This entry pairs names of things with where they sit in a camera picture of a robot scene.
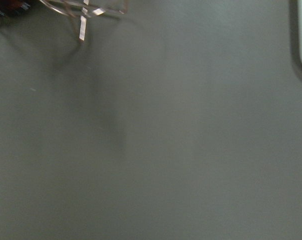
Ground copper wire bottle rack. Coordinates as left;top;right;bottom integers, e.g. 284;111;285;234
41;0;129;42

